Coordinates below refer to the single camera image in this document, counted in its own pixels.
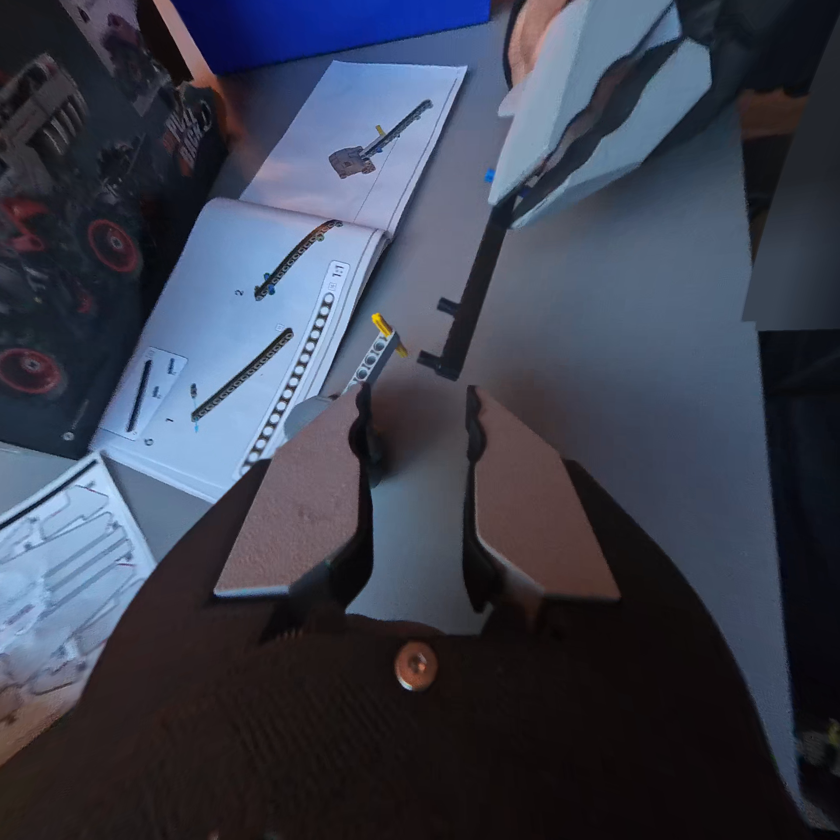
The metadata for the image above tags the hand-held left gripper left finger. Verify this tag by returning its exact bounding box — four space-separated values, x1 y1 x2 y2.
214 382 376 611

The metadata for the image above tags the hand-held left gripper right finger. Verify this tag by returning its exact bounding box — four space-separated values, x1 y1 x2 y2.
463 385 622 613

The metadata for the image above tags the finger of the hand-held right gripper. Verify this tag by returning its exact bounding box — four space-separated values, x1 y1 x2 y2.
508 38 714 229
488 0 681 203

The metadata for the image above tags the grey beam with yellow pin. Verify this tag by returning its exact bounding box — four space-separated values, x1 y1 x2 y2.
285 313 409 488

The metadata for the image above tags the long black brick beam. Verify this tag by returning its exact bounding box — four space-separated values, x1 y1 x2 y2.
419 167 526 382

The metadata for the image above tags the white instruction booklet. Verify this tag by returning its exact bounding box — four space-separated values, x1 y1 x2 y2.
92 60 469 504

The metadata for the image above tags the blue plastic bin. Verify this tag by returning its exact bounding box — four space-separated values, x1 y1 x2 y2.
172 0 493 77

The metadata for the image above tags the white sticker sheet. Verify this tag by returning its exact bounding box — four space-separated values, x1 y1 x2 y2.
0 453 156 766

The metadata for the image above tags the black toy truck box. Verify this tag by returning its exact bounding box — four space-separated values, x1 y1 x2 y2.
0 0 232 460

